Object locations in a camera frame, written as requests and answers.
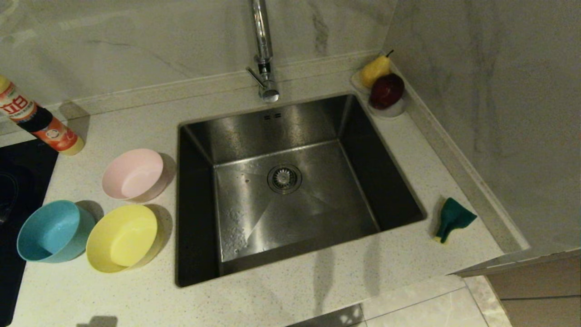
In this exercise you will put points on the small white dish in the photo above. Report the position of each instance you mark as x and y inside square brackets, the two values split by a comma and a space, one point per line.
[390, 113]

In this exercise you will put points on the black glass cooktop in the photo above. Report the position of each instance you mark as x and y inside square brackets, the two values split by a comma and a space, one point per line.
[25, 181]

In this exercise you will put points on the stainless steel sink basin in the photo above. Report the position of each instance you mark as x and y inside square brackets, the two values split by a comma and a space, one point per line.
[317, 209]

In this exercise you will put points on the yellow plastic bowl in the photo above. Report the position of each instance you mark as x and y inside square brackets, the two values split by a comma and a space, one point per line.
[122, 240]

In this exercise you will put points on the wood tone cabinet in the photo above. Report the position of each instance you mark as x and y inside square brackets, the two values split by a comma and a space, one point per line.
[544, 290]

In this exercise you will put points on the yellow pear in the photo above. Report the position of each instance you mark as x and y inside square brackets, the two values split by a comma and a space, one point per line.
[374, 70]

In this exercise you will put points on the green and yellow sponge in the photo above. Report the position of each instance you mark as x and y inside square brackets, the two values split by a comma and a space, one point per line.
[454, 218]

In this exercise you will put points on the dish soap bottle orange label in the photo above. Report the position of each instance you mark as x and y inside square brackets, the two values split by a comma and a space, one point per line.
[54, 134]

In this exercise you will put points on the chrome kitchen faucet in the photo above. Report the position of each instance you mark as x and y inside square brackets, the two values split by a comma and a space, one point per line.
[263, 36]

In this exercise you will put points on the blue plastic bowl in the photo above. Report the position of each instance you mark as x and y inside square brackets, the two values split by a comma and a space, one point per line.
[54, 231]

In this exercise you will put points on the pink plastic bowl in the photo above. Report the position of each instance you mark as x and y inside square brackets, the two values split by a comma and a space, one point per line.
[136, 177]

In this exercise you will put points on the round metal drain strainer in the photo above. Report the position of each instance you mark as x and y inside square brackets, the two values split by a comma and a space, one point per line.
[284, 178]

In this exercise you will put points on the dark red apple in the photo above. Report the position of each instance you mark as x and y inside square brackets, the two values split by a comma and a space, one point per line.
[386, 91]

